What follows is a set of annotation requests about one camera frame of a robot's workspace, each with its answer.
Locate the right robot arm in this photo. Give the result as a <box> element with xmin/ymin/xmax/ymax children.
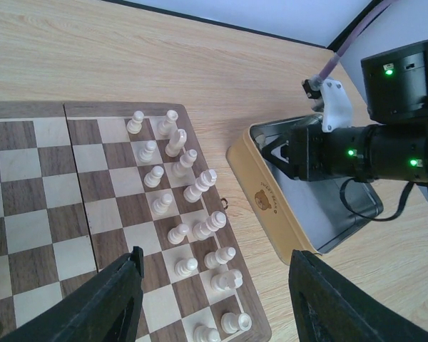
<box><xmin>261</xmin><ymin>39</ymin><xmax>428</xmax><ymax>192</ymax></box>

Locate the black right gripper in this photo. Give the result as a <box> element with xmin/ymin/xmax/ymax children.
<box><xmin>262</xmin><ymin>124</ymin><xmax>371</xmax><ymax>182</ymax></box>

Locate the light chess piece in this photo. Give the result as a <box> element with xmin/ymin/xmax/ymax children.
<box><xmin>193</xmin><ymin>211</ymin><xmax>227</xmax><ymax>241</ymax></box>
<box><xmin>172</xmin><ymin>149</ymin><xmax>198</xmax><ymax>178</ymax></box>
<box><xmin>220</xmin><ymin>312</ymin><xmax>252</xmax><ymax>334</ymax></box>

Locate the black enclosure frame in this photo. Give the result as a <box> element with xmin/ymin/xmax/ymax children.
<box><xmin>114</xmin><ymin>0</ymin><xmax>379</xmax><ymax>50</ymax></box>

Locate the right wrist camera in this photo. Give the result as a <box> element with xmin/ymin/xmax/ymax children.
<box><xmin>301</xmin><ymin>75</ymin><xmax>353</xmax><ymax>133</ymax></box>

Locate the gold tin box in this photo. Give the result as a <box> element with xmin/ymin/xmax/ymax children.
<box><xmin>226</xmin><ymin>115</ymin><xmax>383</xmax><ymax>265</ymax></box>

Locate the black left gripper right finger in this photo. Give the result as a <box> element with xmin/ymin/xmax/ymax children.
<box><xmin>288</xmin><ymin>250</ymin><xmax>428</xmax><ymax>341</ymax></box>

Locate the wooden chess board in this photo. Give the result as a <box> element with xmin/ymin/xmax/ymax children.
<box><xmin>0</xmin><ymin>101</ymin><xmax>271</xmax><ymax>341</ymax></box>

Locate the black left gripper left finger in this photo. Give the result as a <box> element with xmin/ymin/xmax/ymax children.
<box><xmin>0</xmin><ymin>247</ymin><xmax>144</xmax><ymax>341</ymax></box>

